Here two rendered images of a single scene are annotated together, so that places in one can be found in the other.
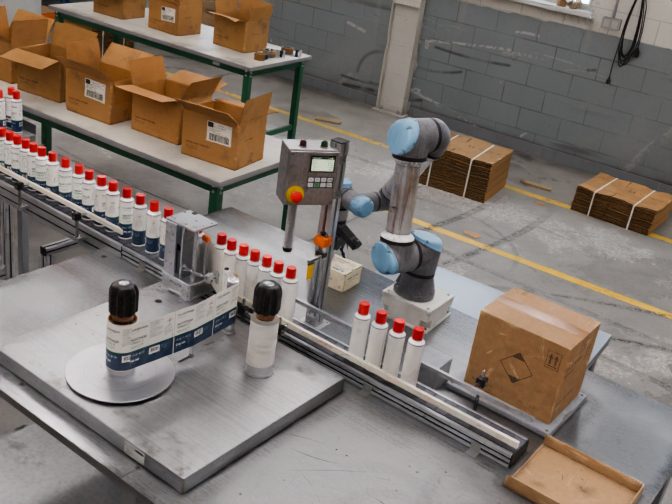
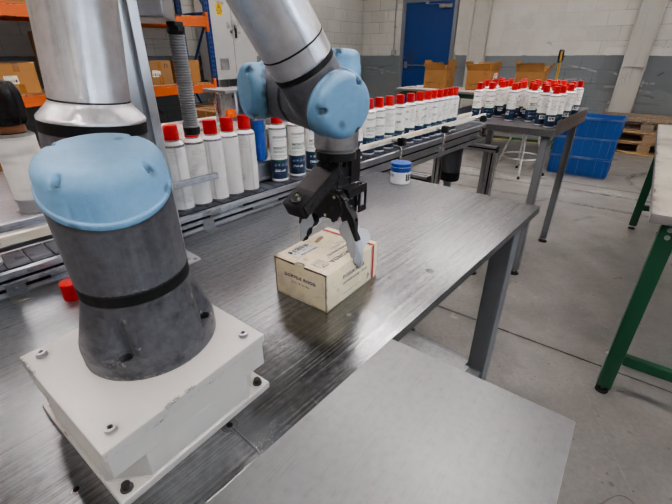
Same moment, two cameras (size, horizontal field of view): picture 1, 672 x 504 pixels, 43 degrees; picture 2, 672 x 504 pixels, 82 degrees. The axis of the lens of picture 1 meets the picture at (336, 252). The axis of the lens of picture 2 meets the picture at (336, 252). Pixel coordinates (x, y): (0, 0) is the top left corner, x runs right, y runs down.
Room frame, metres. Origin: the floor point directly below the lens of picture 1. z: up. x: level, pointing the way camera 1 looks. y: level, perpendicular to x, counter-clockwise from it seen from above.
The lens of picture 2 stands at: (3.06, -0.65, 1.23)
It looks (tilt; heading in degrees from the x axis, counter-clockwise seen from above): 27 degrees down; 97
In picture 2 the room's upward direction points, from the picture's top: straight up
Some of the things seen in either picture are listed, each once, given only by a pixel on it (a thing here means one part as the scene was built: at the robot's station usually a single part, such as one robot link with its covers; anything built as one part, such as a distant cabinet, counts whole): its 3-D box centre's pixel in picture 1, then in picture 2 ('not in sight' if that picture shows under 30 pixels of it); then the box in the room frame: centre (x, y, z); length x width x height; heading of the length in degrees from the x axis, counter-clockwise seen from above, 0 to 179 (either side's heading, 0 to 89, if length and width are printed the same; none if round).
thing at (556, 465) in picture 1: (574, 484); not in sight; (1.92, -0.74, 0.85); 0.30 x 0.26 x 0.04; 56
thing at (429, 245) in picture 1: (422, 251); (114, 208); (2.78, -0.30, 1.09); 0.13 x 0.12 x 0.14; 129
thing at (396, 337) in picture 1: (394, 349); not in sight; (2.26, -0.22, 0.98); 0.05 x 0.05 x 0.20
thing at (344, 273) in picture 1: (335, 271); (327, 265); (2.96, -0.01, 0.87); 0.16 x 0.12 x 0.07; 60
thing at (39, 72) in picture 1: (49, 62); not in sight; (4.91, 1.82, 0.97); 0.44 x 0.38 x 0.37; 155
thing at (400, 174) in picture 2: not in sight; (400, 172); (3.11, 0.69, 0.86); 0.07 x 0.07 x 0.07
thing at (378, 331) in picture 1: (376, 340); not in sight; (2.30, -0.17, 0.98); 0.05 x 0.05 x 0.20
